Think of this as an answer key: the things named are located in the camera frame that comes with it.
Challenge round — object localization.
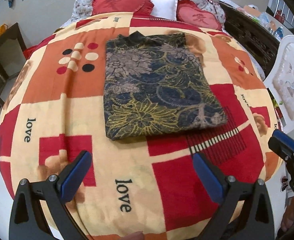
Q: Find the dark floral patterned garment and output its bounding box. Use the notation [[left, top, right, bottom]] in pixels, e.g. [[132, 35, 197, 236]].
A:
[[104, 32, 228, 140]]

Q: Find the right hand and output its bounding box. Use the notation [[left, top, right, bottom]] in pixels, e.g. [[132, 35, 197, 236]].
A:
[[281, 197, 294, 232]]

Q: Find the white upholstered chair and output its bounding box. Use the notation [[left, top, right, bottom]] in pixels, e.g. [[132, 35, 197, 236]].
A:
[[264, 35, 294, 137]]

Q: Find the dark wooden nightstand right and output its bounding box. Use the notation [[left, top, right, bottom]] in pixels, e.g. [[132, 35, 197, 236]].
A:
[[219, 2, 279, 76]]

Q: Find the dark wooden nightstand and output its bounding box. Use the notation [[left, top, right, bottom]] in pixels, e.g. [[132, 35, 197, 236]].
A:
[[0, 23, 27, 108], [219, 2, 279, 76]]

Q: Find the red orange cream love blanket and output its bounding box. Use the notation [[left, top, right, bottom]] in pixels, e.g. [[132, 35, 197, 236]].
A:
[[0, 12, 282, 239]]

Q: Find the metal stair railing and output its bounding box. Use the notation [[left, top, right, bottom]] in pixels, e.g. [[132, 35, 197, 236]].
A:
[[266, 0, 294, 36]]

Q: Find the clutter on right nightstand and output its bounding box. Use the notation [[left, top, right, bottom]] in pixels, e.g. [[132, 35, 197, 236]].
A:
[[236, 4, 284, 41]]

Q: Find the right red heart pillow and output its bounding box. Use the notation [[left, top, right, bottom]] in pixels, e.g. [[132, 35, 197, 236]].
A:
[[177, 0, 222, 31]]

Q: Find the red heart pillow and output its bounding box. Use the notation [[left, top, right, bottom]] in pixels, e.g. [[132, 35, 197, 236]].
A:
[[177, 0, 222, 31], [92, 0, 154, 16]]

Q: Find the dark wooden nightstand left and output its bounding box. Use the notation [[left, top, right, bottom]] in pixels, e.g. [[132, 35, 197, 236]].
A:
[[0, 23, 27, 108]]

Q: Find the white small pillow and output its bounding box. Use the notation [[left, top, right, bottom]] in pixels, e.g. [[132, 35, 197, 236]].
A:
[[151, 0, 178, 21]]

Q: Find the left red heart pillow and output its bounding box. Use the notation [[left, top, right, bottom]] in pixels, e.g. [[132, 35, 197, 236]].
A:
[[92, 0, 154, 16]]

